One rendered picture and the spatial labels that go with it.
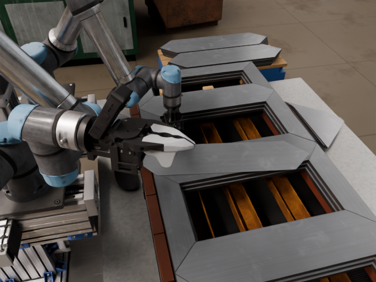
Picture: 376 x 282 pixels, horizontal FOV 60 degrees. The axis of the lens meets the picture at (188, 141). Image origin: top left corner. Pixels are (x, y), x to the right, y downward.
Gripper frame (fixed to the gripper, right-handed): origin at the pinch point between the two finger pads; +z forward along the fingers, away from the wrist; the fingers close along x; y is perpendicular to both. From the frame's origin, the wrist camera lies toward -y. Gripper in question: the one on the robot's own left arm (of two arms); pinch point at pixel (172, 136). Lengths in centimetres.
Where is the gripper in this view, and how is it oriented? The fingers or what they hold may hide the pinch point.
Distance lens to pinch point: 148.7
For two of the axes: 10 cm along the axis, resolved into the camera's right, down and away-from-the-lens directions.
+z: 0.0, 7.5, 6.6
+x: 9.7, -1.5, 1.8
